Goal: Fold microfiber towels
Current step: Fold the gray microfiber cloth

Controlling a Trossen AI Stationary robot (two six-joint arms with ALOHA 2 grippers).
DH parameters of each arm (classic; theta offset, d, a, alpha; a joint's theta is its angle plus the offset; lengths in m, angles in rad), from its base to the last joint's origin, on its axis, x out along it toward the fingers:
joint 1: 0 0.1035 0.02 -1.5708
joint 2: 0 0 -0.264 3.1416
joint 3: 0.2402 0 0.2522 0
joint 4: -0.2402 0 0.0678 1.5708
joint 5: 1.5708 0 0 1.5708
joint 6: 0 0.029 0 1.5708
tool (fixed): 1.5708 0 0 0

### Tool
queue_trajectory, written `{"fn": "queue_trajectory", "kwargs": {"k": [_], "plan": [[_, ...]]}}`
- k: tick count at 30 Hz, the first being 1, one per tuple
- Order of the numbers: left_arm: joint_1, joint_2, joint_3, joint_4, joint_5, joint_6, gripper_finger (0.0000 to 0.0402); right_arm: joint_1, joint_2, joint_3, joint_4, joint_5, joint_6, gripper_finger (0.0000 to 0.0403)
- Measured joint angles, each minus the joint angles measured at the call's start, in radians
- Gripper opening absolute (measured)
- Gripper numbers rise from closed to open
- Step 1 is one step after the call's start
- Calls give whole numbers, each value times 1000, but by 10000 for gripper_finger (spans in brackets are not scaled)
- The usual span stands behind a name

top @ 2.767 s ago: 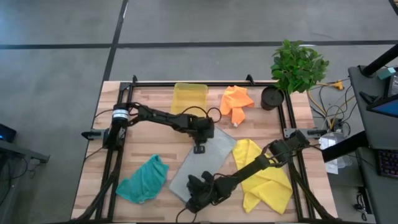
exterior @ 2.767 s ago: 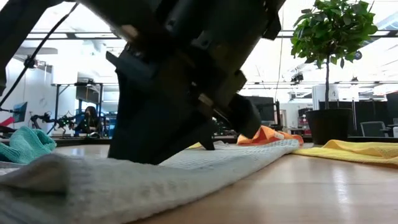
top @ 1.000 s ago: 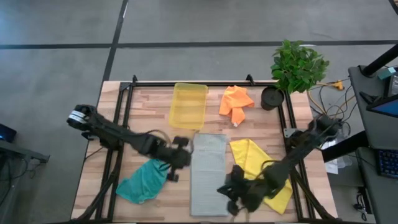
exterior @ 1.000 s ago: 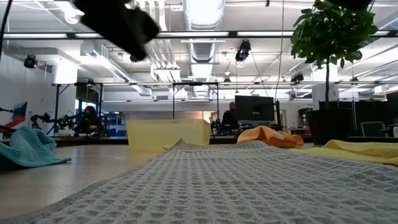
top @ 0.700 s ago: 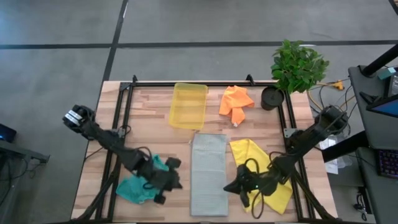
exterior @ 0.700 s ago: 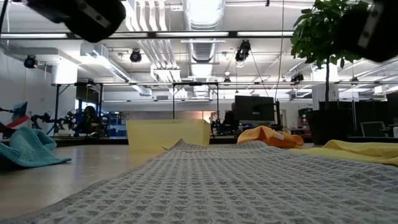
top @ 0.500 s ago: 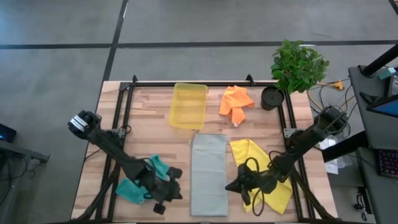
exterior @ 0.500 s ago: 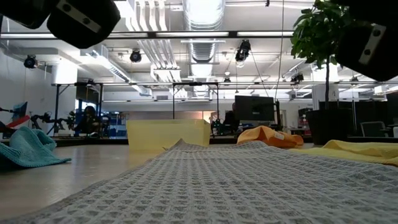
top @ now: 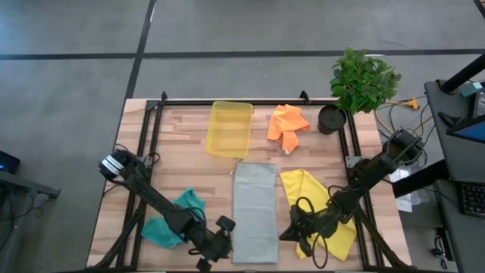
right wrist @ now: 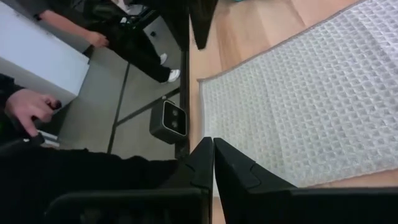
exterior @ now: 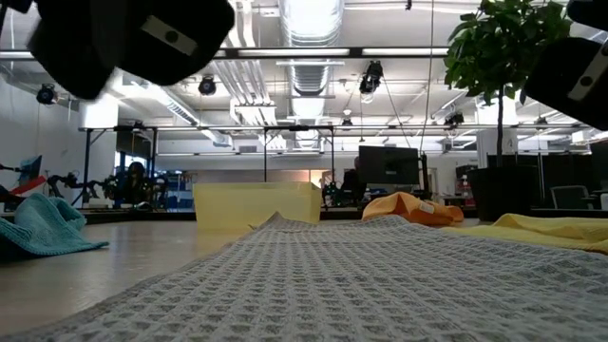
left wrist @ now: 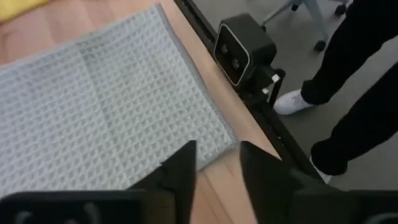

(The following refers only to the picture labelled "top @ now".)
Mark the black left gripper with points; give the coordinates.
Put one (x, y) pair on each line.
(212, 244)

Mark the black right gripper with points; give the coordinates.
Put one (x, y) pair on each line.
(314, 225)

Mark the grey microfiber towel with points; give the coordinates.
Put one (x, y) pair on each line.
(254, 212)

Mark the teal microfiber towel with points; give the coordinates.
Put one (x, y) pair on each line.
(157, 229)

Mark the orange microfiber towel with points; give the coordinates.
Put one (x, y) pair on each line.
(284, 123)

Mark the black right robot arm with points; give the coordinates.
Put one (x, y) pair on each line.
(371, 168)

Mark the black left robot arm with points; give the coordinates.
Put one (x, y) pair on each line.
(159, 197)

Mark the yellow microfiber towel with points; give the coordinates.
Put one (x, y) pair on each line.
(303, 186)

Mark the white paper sheets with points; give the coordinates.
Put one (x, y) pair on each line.
(404, 204)

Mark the yellow translucent plastic bin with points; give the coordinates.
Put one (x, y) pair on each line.
(229, 129)

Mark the green plant in black pot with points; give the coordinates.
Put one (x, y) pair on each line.
(360, 79)

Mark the black keyboard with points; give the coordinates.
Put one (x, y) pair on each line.
(473, 199)

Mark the dark grey side desk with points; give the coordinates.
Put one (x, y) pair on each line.
(26, 186)

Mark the laptop with blue screen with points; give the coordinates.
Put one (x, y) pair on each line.
(471, 130)

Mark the dark device with blue light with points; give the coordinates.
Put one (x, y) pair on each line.
(7, 162)

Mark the small teal box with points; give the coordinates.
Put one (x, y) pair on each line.
(471, 89)

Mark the black round pole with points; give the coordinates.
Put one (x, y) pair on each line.
(464, 76)

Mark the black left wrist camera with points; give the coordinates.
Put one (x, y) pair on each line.
(226, 223)

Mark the black aluminium table frame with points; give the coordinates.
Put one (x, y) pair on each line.
(246, 102)

